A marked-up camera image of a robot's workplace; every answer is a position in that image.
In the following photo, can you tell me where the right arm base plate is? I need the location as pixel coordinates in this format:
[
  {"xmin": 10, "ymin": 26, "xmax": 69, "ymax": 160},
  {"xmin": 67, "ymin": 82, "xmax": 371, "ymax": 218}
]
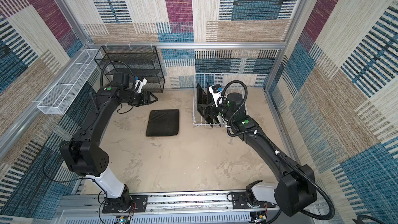
[{"xmin": 227, "ymin": 191, "xmax": 276, "ymax": 209}]

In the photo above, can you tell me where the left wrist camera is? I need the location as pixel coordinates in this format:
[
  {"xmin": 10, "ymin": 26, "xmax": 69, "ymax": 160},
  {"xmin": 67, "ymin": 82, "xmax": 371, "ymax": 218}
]
[{"xmin": 134, "ymin": 76, "xmax": 147, "ymax": 93}]

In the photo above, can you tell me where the aluminium mounting rail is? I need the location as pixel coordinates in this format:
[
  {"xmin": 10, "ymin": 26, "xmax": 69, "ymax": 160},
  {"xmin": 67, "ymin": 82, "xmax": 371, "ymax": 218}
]
[{"xmin": 52, "ymin": 190, "xmax": 318, "ymax": 224}]

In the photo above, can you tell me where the black wire shelf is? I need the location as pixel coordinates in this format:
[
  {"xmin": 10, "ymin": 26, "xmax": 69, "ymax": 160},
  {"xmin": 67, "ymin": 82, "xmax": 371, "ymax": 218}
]
[{"xmin": 94, "ymin": 46, "xmax": 165, "ymax": 92}]

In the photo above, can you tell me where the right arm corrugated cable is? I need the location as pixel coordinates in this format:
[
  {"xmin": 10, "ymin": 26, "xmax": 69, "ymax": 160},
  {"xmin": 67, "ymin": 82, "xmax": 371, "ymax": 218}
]
[{"xmin": 217, "ymin": 80, "xmax": 336, "ymax": 222}]

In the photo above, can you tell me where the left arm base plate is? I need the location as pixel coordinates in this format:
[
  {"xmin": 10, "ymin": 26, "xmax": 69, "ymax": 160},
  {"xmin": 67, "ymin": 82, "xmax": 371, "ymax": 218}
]
[{"xmin": 102, "ymin": 195, "xmax": 148, "ymax": 214}]

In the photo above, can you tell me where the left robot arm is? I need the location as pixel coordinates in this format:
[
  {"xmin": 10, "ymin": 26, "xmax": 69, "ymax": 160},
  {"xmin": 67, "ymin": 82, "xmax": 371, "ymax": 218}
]
[{"xmin": 60, "ymin": 73, "xmax": 158, "ymax": 213}]

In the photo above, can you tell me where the floral square plate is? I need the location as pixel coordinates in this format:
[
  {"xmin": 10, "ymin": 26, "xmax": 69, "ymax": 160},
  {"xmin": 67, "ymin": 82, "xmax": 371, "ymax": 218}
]
[{"xmin": 197, "ymin": 83, "xmax": 208, "ymax": 123}]

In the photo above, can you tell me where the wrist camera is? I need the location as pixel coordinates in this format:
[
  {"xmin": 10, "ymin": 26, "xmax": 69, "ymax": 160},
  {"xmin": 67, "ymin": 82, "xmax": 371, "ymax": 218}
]
[
  {"xmin": 134, "ymin": 76, "xmax": 147, "ymax": 93},
  {"xmin": 208, "ymin": 84, "xmax": 222, "ymax": 106}
]

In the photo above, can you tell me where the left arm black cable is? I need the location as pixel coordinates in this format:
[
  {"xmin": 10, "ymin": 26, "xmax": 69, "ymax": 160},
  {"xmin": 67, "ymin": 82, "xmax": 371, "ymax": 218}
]
[{"xmin": 99, "ymin": 60, "xmax": 135, "ymax": 88}]

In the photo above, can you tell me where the white mesh wall basket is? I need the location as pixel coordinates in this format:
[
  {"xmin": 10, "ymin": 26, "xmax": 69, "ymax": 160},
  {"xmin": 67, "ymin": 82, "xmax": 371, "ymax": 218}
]
[{"xmin": 37, "ymin": 49, "xmax": 98, "ymax": 115}]

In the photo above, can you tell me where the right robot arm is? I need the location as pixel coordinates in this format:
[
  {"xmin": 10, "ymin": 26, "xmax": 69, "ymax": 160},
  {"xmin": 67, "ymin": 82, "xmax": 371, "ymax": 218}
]
[{"xmin": 197, "ymin": 89, "xmax": 335, "ymax": 220}]

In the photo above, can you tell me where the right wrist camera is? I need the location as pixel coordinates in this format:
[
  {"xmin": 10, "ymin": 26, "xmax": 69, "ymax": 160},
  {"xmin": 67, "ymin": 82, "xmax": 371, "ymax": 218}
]
[{"xmin": 208, "ymin": 84, "xmax": 222, "ymax": 106}]

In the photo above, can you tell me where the white round plate one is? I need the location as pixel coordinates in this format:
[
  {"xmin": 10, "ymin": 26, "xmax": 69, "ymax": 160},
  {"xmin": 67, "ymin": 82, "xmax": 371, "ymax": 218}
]
[{"xmin": 217, "ymin": 115, "xmax": 225, "ymax": 124}]

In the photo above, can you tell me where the black square plate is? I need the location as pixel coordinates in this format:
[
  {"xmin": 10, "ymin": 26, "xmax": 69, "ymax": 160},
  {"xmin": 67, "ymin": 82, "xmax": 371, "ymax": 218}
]
[
  {"xmin": 207, "ymin": 82, "xmax": 218, "ymax": 124},
  {"xmin": 146, "ymin": 109, "xmax": 180, "ymax": 137}
]

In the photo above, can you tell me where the white wire dish rack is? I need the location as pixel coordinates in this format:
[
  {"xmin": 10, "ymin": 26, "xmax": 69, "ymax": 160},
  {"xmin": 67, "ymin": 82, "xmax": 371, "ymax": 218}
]
[{"xmin": 193, "ymin": 74, "xmax": 250, "ymax": 127}]

